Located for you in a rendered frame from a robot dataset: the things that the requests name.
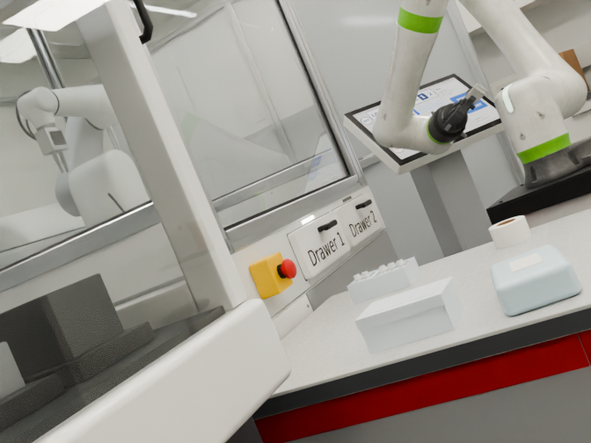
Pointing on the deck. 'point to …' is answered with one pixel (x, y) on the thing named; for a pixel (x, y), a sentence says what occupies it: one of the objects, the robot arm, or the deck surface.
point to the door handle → (144, 21)
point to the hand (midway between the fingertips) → (476, 93)
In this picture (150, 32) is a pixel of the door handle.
